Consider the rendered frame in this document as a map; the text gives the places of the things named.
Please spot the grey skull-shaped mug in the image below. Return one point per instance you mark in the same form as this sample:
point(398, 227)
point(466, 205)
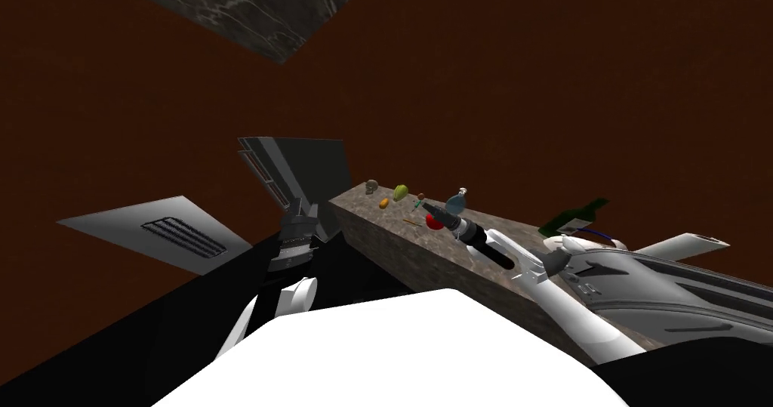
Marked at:
point(371, 186)

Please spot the pale blue round flask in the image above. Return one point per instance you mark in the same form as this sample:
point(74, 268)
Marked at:
point(456, 203)

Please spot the dark green wine bottle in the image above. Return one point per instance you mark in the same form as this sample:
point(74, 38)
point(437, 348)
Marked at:
point(574, 217)

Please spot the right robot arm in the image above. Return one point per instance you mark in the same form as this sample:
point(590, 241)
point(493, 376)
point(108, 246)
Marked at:
point(574, 316)

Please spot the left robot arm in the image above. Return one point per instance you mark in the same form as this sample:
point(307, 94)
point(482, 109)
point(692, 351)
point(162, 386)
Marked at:
point(296, 295)

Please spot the red round fruit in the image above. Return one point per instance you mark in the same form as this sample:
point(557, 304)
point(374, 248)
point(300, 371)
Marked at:
point(431, 221)

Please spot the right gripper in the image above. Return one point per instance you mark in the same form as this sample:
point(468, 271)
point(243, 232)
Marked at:
point(448, 219)

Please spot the yellow-green fruit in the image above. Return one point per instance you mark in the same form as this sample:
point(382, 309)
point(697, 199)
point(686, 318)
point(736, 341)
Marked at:
point(400, 192)

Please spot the grey vent panel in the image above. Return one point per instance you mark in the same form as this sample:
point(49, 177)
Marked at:
point(163, 232)

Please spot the yellow pencil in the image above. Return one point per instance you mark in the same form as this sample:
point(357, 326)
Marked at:
point(411, 221)

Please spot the large grey white appliance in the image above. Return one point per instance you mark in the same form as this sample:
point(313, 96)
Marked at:
point(664, 292)

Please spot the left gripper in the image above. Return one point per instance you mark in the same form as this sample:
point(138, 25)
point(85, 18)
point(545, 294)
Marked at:
point(301, 221)

